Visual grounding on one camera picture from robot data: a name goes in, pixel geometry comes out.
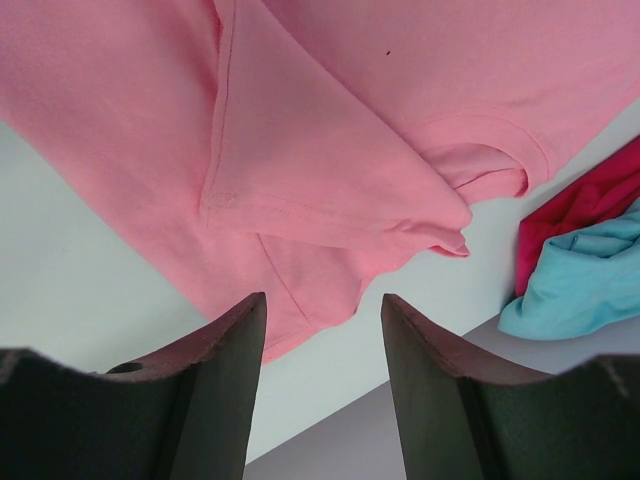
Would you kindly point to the folded red t shirt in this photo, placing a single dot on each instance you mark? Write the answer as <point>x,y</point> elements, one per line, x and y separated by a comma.
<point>603,193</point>

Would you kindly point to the pink t shirt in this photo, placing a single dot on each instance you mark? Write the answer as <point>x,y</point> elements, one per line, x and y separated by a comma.
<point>302,148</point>

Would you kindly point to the folded light blue t shirt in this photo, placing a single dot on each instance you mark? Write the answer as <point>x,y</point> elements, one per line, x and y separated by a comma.
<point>584,280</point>

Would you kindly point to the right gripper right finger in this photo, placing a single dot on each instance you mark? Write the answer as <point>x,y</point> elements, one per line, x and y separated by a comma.
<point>465,413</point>

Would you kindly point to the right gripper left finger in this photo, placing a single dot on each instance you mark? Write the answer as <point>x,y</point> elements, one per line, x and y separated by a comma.
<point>181,412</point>

